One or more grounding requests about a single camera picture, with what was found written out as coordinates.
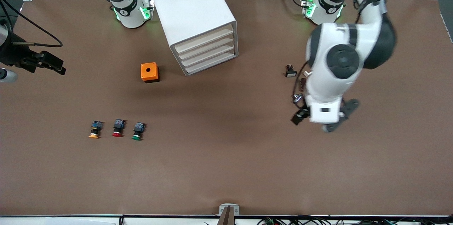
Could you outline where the green mushroom push button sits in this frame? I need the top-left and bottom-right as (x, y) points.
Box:
(131, 122), (147, 141)

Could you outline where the yellow mushroom push button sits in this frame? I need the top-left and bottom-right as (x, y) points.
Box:
(88, 120), (104, 139)

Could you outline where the red mushroom push button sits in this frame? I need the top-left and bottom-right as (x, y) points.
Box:
(111, 119), (126, 138)

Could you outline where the brown table mat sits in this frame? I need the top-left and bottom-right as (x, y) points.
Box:
(0, 0), (453, 217)

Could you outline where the orange button enclosure box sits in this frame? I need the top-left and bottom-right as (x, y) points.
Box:
(141, 62), (160, 83)

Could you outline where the tangled cable bundle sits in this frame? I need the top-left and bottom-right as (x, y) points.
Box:
(258, 216), (453, 225)

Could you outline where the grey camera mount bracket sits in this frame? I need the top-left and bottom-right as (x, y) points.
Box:
(218, 203), (240, 225)

